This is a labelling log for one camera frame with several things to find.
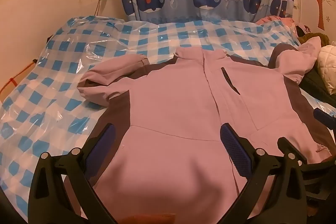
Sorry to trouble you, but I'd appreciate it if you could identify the olive cloth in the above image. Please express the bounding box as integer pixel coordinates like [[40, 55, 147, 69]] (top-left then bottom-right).
[[301, 32, 330, 46]]

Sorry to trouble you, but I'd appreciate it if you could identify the blue checkered plastic sheet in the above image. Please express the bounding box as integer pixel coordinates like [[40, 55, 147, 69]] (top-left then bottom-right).
[[0, 15, 336, 214]]

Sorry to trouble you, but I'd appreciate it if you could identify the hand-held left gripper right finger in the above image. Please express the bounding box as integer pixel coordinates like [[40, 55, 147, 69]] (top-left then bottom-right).
[[220, 123, 309, 224]]

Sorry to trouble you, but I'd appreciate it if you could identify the pink and brown jacket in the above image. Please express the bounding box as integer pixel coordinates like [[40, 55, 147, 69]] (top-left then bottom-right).
[[76, 36, 334, 224]]

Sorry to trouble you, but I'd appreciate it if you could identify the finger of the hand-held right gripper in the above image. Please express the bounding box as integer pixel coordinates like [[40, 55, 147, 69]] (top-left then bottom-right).
[[313, 108, 336, 131], [306, 153, 335, 189]]

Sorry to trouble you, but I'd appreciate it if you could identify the pink cloth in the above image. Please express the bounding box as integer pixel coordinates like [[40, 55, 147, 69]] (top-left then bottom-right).
[[256, 15, 296, 28]]

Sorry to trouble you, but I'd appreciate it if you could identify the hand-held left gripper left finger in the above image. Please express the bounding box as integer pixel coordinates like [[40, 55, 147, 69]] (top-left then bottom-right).
[[28, 123, 118, 224]]

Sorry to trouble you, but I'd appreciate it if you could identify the white quilted jacket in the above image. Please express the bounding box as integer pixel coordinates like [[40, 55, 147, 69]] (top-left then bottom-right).
[[316, 44, 336, 95]]

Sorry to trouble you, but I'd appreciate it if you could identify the dark jacket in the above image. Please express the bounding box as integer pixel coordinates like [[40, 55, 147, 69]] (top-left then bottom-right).
[[299, 56, 336, 107]]

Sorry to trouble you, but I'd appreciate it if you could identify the orange strap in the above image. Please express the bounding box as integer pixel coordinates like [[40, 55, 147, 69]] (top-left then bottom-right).
[[0, 59, 37, 99]]

